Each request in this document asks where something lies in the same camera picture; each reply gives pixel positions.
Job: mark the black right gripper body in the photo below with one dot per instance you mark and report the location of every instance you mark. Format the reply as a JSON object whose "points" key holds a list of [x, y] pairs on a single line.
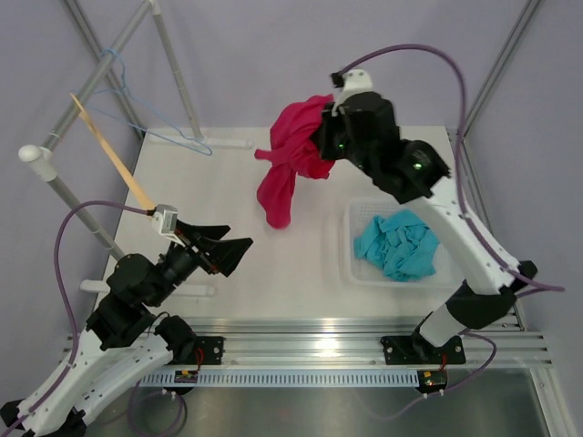
{"points": [[335, 144]]}

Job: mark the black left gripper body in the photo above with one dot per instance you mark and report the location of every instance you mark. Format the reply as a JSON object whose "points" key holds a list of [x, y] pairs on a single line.
{"points": [[199, 255]]}

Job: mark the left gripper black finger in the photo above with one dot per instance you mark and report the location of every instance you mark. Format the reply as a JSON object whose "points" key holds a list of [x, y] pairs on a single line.
{"points": [[201, 237], [225, 255]]}

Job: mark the red t shirt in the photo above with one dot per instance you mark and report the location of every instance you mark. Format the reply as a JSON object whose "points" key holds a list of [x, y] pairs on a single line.
{"points": [[292, 154]]}

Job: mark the teal t shirt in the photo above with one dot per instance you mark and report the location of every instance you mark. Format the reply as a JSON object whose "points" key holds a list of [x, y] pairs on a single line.
{"points": [[401, 246]]}

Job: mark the beige plastic hanger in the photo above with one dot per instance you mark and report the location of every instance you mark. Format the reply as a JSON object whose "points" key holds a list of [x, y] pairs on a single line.
{"points": [[143, 199]]}

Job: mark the blue wire hanger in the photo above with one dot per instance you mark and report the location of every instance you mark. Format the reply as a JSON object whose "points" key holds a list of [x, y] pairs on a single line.
{"points": [[199, 146]]}

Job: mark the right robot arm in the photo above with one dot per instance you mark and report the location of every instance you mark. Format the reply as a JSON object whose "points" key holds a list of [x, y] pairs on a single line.
{"points": [[363, 131]]}

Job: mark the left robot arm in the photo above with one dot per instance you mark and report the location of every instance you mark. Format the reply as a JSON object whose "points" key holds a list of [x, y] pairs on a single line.
{"points": [[123, 341]]}

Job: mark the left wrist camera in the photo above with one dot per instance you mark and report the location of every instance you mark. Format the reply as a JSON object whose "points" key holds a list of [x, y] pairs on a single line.
{"points": [[163, 219]]}

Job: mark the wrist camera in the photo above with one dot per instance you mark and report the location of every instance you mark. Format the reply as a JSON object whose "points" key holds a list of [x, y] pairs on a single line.
{"points": [[349, 84], [163, 219]]}

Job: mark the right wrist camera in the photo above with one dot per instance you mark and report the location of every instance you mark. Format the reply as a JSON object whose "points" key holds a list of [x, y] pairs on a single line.
{"points": [[349, 84]]}

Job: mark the aluminium rail base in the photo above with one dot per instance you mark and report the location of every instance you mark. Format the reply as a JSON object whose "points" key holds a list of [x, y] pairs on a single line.
{"points": [[354, 343]]}

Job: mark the white slotted cable duct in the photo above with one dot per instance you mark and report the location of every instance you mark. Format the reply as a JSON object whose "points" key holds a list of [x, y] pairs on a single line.
{"points": [[282, 379]]}

